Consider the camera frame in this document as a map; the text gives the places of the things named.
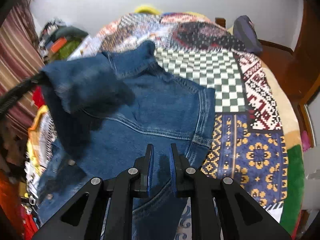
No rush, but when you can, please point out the wooden bed headboard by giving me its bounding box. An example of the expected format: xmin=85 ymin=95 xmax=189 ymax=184
xmin=215 ymin=0 xmax=320 ymax=111

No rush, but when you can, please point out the pile of clothes and boxes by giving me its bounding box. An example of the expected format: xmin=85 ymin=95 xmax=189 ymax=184
xmin=37 ymin=18 xmax=88 ymax=64

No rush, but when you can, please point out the patchwork patterned bedspread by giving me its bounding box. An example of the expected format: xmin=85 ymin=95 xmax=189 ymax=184
xmin=24 ymin=11 xmax=306 ymax=240

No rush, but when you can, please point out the orange sleeved left forearm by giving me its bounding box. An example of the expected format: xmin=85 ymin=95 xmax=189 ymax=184
xmin=1 ymin=170 xmax=38 ymax=239

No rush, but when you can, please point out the striped maroon curtain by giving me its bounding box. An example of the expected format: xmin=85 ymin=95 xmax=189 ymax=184
xmin=1 ymin=1 xmax=44 ymax=137

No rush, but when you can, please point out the red yellow plush toy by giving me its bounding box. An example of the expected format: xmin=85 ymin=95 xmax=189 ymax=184
xmin=32 ymin=86 xmax=46 ymax=108

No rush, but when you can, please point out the blue denim jacket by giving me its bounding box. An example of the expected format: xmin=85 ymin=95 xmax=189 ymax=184
xmin=37 ymin=41 xmax=215 ymax=239

